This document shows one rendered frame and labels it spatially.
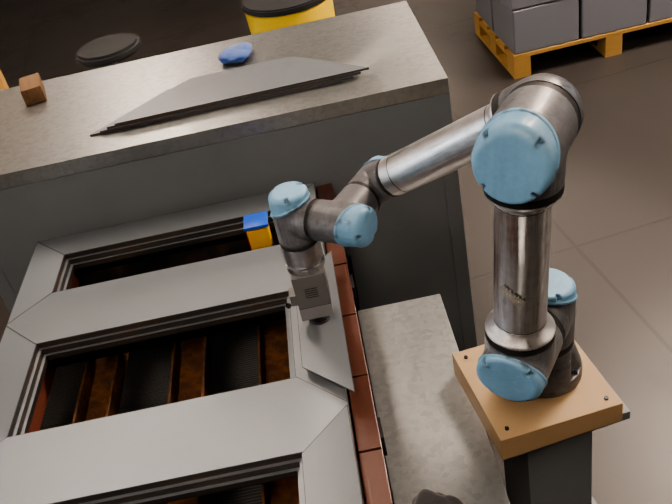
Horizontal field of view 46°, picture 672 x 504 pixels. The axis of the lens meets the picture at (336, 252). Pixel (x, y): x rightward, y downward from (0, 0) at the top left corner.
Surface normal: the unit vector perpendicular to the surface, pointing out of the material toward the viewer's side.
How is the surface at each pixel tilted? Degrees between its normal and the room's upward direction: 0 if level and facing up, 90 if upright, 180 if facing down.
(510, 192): 82
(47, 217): 90
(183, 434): 0
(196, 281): 0
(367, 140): 90
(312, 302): 90
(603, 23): 90
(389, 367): 0
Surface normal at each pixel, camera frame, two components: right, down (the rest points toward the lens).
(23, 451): -0.18, -0.79
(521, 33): 0.15, 0.56
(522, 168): -0.48, 0.47
